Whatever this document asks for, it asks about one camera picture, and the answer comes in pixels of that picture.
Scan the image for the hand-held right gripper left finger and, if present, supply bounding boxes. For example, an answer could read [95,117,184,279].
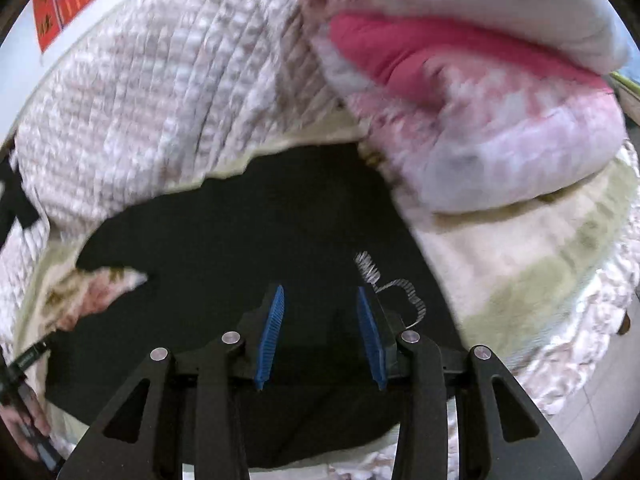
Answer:
[57,284,287,480]

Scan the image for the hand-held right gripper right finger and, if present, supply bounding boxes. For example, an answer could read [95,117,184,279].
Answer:
[355,286,583,480]

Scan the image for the black pants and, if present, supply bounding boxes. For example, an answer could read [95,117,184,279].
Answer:
[45,140,471,468]

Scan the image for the person's left hand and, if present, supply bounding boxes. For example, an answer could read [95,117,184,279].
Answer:
[0,387,53,461]

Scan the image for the cream floral plush blanket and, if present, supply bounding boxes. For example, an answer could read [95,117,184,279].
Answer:
[12,110,633,480]

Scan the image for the dark cloth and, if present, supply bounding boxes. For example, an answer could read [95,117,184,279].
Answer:
[0,157,42,243]

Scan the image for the pink and white folded comforter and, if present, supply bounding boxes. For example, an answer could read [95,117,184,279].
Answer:
[297,0,636,213]

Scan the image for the white quilted bedspread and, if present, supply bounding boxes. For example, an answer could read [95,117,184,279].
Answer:
[0,0,640,480]

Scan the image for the red and blue wall poster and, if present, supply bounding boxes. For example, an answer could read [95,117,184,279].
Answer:
[32,0,138,55]

